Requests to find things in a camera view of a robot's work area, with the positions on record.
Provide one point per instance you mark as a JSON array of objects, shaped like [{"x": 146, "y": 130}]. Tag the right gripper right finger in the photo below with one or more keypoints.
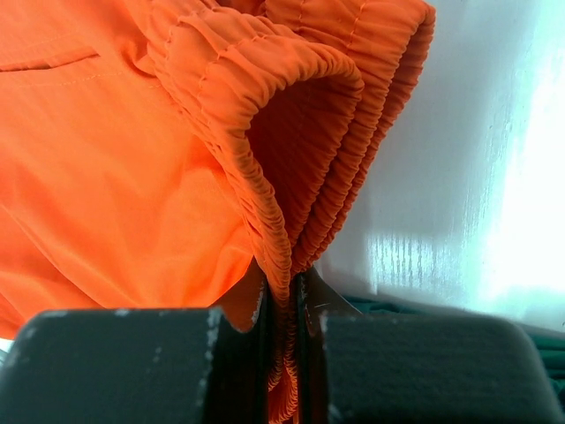
[{"x": 333, "y": 337}]

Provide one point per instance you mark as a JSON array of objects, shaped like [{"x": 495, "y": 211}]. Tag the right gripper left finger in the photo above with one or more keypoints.
[{"x": 170, "y": 365}]

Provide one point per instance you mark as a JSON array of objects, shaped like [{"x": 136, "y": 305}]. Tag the green shorts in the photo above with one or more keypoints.
[{"x": 543, "y": 349}]

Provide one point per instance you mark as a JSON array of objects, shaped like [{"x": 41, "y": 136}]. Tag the orange shorts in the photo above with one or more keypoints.
[{"x": 151, "y": 151}]

